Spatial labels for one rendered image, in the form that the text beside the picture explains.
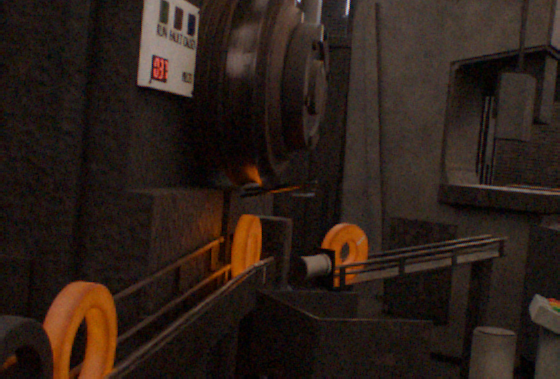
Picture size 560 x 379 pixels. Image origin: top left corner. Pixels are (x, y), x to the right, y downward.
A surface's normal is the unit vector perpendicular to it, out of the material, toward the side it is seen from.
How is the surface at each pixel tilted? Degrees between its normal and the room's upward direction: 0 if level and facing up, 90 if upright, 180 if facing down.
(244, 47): 76
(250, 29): 66
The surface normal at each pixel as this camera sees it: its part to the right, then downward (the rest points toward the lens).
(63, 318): -0.10, -0.56
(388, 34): -0.43, 0.01
